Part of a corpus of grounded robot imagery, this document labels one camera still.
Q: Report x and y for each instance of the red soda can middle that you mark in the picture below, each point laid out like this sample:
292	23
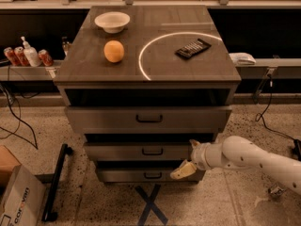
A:
19	52

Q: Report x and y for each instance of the clear plastic bottle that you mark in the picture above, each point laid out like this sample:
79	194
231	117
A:
276	190

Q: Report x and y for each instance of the grey drawer cabinet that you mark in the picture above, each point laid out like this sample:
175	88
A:
150	73

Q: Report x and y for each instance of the white folded cloth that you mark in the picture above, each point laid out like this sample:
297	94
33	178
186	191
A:
242	59

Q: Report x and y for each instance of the orange fruit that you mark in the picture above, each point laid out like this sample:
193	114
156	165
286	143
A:
114	51

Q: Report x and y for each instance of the red soda can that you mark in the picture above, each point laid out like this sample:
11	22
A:
9	53
19	52
46	58

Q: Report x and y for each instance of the white pump bottle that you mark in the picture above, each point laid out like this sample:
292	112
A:
31	54

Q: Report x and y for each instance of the white bowl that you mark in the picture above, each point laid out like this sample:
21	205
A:
112	22

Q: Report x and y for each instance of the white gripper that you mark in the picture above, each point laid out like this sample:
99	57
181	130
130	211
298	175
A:
199	156

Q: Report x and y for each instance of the red soda can right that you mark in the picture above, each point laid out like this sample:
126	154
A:
46	58

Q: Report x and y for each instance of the red soda can left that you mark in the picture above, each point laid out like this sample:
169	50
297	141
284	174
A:
9	53

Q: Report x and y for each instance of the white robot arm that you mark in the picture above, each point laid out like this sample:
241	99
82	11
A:
237	153

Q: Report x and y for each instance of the black metal bar stand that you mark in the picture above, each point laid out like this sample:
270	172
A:
48	213

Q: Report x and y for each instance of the grey drawer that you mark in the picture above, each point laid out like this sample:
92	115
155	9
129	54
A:
148	120
134	175
138	151

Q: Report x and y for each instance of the black snack packet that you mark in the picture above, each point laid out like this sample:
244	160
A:
193	48

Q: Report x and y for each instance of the cardboard box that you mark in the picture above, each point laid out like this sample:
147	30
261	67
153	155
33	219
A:
21	192

